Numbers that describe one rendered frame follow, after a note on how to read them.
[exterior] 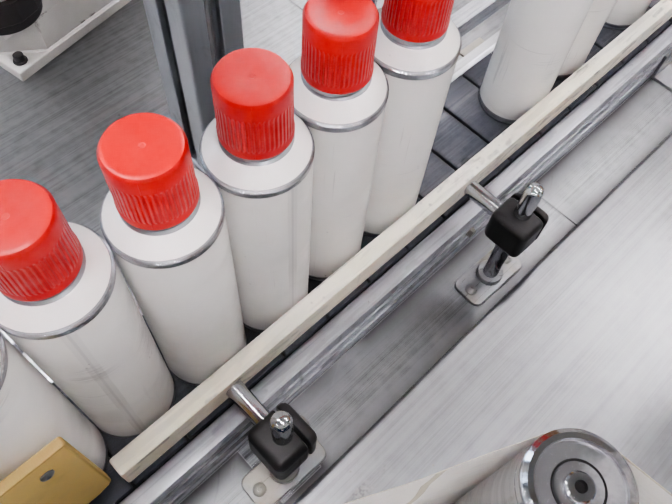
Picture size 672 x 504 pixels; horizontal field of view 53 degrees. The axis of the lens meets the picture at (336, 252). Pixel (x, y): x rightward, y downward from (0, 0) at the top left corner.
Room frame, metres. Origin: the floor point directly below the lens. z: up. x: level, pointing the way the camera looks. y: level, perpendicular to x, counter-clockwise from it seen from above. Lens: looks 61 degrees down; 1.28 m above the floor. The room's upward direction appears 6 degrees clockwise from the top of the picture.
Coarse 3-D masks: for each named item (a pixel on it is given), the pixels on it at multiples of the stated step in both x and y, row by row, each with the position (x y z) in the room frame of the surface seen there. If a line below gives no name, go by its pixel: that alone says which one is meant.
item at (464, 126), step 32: (608, 32) 0.47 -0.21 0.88; (480, 64) 0.42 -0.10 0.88; (448, 96) 0.38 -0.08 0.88; (448, 128) 0.35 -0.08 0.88; (480, 128) 0.35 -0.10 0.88; (544, 128) 0.36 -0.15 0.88; (448, 160) 0.32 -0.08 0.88; (512, 160) 0.32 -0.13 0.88; (320, 320) 0.17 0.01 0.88; (160, 352) 0.14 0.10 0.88; (288, 352) 0.15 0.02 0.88
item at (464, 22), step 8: (472, 0) 0.39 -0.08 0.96; (480, 0) 0.40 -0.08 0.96; (488, 0) 0.40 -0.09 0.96; (496, 0) 0.40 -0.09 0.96; (504, 0) 0.41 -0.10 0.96; (464, 8) 0.39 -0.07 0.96; (472, 8) 0.39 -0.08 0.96; (480, 8) 0.39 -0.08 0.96; (488, 8) 0.39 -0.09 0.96; (496, 8) 0.40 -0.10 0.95; (456, 16) 0.38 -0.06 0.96; (464, 16) 0.38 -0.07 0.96; (472, 16) 0.38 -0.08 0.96; (480, 16) 0.39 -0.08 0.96; (488, 16) 0.39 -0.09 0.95; (456, 24) 0.37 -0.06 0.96; (464, 24) 0.37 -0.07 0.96; (472, 24) 0.38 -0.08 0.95; (464, 32) 0.37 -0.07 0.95; (8, 336) 0.11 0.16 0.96
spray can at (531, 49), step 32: (512, 0) 0.38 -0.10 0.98; (544, 0) 0.36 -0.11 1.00; (576, 0) 0.36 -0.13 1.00; (512, 32) 0.37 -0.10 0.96; (544, 32) 0.36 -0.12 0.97; (576, 32) 0.37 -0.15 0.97; (512, 64) 0.36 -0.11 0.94; (544, 64) 0.36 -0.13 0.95; (480, 96) 0.38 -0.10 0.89; (512, 96) 0.36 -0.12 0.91; (544, 96) 0.36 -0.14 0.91
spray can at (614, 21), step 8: (616, 0) 0.48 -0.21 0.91; (624, 0) 0.48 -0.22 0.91; (632, 0) 0.48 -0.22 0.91; (640, 0) 0.48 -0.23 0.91; (648, 0) 0.48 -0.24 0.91; (616, 8) 0.48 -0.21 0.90; (624, 8) 0.48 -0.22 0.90; (632, 8) 0.48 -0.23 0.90; (640, 8) 0.48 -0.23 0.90; (608, 16) 0.48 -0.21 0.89; (616, 16) 0.48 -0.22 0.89; (624, 16) 0.48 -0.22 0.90; (632, 16) 0.48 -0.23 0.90; (640, 16) 0.48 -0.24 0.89; (608, 24) 0.48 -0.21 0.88; (616, 24) 0.48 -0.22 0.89; (624, 24) 0.48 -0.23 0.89
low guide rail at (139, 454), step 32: (640, 32) 0.44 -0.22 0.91; (608, 64) 0.40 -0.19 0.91; (576, 96) 0.37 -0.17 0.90; (512, 128) 0.32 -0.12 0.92; (480, 160) 0.29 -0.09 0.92; (448, 192) 0.26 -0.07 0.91; (416, 224) 0.23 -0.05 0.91; (384, 256) 0.21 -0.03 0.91; (320, 288) 0.18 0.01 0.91; (352, 288) 0.19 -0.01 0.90; (288, 320) 0.16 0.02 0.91; (256, 352) 0.13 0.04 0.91; (224, 384) 0.11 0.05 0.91; (192, 416) 0.09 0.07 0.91; (128, 448) 0.07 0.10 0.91; (160, 448) 0.08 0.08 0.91; (128, 480) 0.06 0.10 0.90
